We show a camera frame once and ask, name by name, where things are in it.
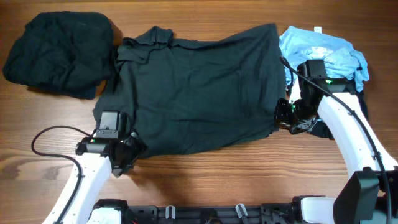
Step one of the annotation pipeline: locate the dark green t-shirt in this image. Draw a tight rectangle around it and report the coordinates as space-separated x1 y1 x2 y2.
93 24 286 157

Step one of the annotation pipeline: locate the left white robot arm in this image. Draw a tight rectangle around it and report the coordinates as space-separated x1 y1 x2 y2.
44 111 146 223

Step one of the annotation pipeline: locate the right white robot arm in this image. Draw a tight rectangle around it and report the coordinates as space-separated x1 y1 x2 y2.
274 57 397 223

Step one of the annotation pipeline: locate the black garment under blue shirt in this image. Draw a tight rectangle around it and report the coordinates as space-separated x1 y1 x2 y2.
310 83 368 140

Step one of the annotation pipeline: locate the light blue t-shirt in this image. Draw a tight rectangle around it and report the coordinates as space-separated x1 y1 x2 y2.
279 26 369 92

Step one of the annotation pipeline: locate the black folded garment left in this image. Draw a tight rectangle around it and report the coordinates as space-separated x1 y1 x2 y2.
2 11 115 100

